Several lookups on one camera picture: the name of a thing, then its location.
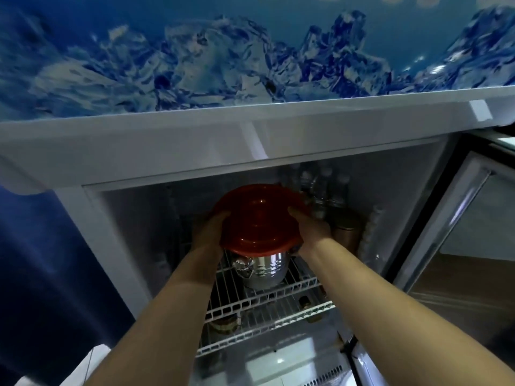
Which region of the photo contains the person's left hand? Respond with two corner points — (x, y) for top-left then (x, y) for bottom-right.
(191, 211), (233, 258)

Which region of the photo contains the person's right hand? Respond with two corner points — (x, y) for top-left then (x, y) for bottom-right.
(287, 207), (333, 258)

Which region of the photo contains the red round plastic lid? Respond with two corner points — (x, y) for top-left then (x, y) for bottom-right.
(212, 184), (312, 254)

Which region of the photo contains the person's left forearm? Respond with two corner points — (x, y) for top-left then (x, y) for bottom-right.
(82, 251), (223, 386)

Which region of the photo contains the person's right forearm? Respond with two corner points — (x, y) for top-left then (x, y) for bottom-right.
(304, 236), (515, 386)

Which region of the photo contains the group of clear water bottles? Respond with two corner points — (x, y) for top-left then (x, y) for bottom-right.
(281, 160), (351, 220)

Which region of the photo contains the golden metal canister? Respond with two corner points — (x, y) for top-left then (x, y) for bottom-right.
(332, 214), (363, 254)

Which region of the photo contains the stainless steel pot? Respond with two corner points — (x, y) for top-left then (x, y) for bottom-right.
(230, 247), (291, 291)

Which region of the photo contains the display fridge with ice print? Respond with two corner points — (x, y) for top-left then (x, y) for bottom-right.
(0, 0), (515, 386)

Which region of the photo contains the glass jar with dark lid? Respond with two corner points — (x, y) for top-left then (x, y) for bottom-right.
(210, 315), (238, 335)

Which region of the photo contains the glass fridge door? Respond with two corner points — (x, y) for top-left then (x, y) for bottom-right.
(347, 132), (515, 386)

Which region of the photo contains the white cabinet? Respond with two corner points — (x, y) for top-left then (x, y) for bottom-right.
(77, 345), (118, 386)

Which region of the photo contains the white wire fridge shelf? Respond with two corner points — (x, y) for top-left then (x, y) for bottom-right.
(195, 249), (335, 359)

